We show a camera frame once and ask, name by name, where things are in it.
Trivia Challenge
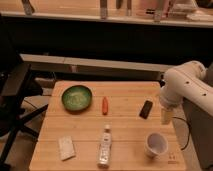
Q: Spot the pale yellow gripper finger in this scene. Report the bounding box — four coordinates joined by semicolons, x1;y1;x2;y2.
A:
161;108;173;125

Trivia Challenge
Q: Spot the white ceramic cup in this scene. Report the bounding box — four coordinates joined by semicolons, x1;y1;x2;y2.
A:
144;133;168;158

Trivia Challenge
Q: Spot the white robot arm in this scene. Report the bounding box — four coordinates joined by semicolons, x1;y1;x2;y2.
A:
159;61;213;125

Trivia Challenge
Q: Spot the green ceramic bowl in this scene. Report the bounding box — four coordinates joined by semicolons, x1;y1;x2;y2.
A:
61;85;92;111

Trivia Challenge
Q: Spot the black rectangular remote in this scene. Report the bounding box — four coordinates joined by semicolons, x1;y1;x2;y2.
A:
139;100;153;119

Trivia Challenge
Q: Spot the orange carrot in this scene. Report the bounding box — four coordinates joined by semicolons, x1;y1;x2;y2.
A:
102;97;108;115

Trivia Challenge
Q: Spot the clear plastic bottle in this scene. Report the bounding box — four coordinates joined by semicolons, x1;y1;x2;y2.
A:
98;125;112;168

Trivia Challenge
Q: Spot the white folded cloth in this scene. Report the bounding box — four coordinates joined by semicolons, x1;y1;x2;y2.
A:
58;136;75;161

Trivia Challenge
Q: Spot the black office chair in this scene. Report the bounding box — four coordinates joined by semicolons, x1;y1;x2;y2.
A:
0;17;47;171

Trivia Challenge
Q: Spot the black cable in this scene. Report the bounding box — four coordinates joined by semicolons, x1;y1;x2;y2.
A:
172;116;192;151

